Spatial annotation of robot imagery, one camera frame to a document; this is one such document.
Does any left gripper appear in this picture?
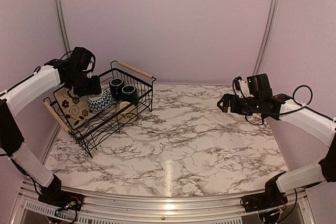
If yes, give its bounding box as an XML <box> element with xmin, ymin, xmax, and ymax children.
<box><xmin>66</xmin><ymin>71</ymin><xmax>101</xmax><ymax>97</ymax></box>

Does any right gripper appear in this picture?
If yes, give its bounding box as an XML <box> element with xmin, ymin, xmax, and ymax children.
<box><xmin>217</xmin><ymin>93</ymin><xmax>261</xmax><ymax>116</ymax></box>

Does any blue zigzag patterned bowl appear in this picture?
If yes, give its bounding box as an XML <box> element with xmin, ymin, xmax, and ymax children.
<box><xmin>87</xmin><ymin>89</ymin><xmax>113</xmax><ymax>113</ymax></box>

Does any dark green mug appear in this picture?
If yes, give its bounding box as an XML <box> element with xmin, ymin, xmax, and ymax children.
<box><xmin>121</xmin><ymin>85</ymin><xmax>139</xmax><ymax>105</ymax></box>

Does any beige ceramic bowl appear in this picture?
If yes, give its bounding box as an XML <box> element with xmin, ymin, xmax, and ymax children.
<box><xmin>116</xmin><ymin>101</ymin><xmax>138</xmax><ymax>124</ymax></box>

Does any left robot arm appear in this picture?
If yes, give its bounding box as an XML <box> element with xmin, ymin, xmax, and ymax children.
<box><xmin>1</xmin><ymin>56</ymin><xmax>101</xmax><ymax>206</ymax></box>

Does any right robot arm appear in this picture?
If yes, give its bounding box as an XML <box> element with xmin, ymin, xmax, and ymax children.
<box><xmin>217</xmin><ymin>93</ymin><xmax>335</xmax><ymax>207</ymax></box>

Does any square floral ceramic plate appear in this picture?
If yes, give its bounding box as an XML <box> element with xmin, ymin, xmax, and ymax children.
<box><xmin>53</xmin><ymin>88</ymin><xmax>98</xmax><ymax>130</ymax></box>

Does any dark blue mug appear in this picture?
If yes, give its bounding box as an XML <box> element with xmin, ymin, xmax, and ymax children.
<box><xmin>109</xmin><ymin>78</ymin><xmax>124</xmax><ymax>101</ymax></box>

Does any black wire dish rack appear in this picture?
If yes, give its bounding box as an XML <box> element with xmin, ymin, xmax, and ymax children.
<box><xmin>44</xmin><ymin>61</ymin><xmax>156</xmax><ymax>155</ymax></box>

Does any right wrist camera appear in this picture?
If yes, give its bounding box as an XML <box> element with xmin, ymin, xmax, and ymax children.
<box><xmin>233</xmin><ymin>73</ymin><xmax>273</xmax><ymax>100</ymax></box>

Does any right aluminium corner post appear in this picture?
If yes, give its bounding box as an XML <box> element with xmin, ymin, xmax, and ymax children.
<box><xmin>252</xmin><ymin>0</ymin><xmax>279</xmax><ymax>75</ymax></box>

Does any aluminium corner post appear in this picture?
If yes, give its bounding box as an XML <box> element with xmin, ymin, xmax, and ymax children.
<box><xmin>54</xmin><ymin>0</ymin><xmax>71</xmax><ymax>59</ymax></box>
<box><xmin>252</xmin><ymin>0</ymin><xmax>279</xmax><ymax>75</ymax></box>

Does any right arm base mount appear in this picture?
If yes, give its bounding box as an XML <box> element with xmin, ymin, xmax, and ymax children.
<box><xmin>240</xmin><ymin>193</ymin><xmax>288</xmax><ymax>212</ymax></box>

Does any left aluminium corner post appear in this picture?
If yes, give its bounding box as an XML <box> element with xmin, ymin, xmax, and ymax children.
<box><xmin>54</xmin><ymin>0</ymin><xmax>71</xmax><ymax>59</ymax></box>

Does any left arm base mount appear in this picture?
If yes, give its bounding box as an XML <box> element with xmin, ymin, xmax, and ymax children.
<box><xmin>38</xmin><ymin>190</ymin><xmax>84</xmax><ymax>211</ymax></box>

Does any aluminium front rail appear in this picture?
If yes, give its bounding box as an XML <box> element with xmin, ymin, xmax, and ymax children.
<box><xmin>10</xmin><ymin>181</ymin><xmax>315</xmax><ymax>223</ymax></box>

